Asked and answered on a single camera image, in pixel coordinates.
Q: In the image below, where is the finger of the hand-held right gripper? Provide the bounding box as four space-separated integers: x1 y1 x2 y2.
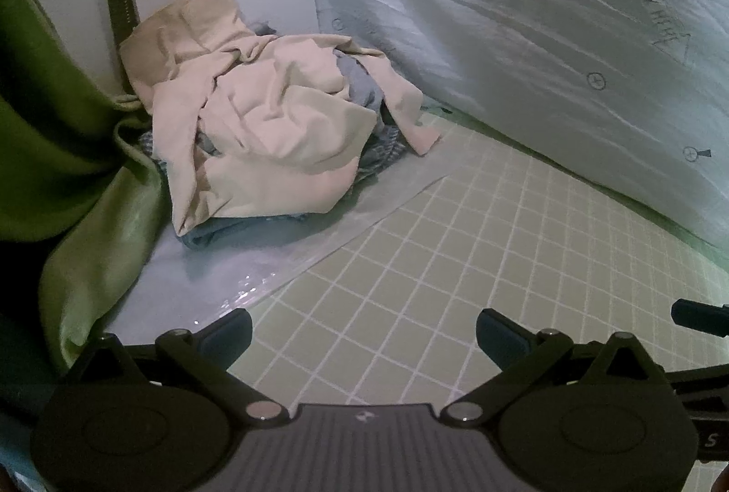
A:
671 298 729 339

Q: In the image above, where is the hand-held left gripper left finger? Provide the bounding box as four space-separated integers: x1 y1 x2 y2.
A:
74 307 287 422

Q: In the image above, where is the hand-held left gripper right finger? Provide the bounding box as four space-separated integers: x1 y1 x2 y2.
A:
441 307 667 425

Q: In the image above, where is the pale pink garment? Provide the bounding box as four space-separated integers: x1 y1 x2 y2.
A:
118 0 445 238

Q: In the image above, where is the clear plastic sheet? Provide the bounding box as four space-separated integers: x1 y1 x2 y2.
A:
107 167 452 346

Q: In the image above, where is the white carrot print quilt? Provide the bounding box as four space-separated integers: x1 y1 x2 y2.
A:
299 0 729 266

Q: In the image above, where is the green curtain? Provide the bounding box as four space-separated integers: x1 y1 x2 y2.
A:
0 0 173 374

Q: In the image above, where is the grey zip hoodie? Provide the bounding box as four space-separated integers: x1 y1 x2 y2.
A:
251 16 395 137

